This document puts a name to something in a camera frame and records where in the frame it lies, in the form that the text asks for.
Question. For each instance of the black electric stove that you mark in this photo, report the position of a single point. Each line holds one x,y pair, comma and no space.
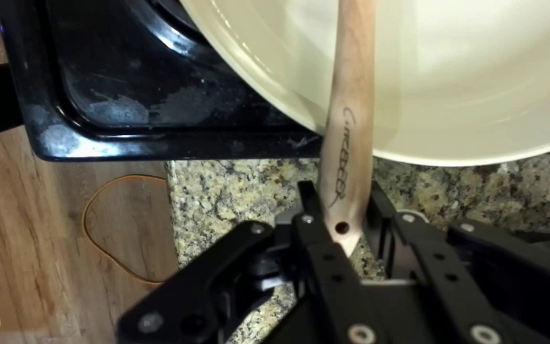
114,83

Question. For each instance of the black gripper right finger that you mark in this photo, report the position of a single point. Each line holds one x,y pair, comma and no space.
466,280

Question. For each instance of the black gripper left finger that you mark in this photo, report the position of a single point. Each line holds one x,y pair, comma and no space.
223,280

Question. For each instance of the wooden cooking spatula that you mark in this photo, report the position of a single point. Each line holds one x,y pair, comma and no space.
351,97

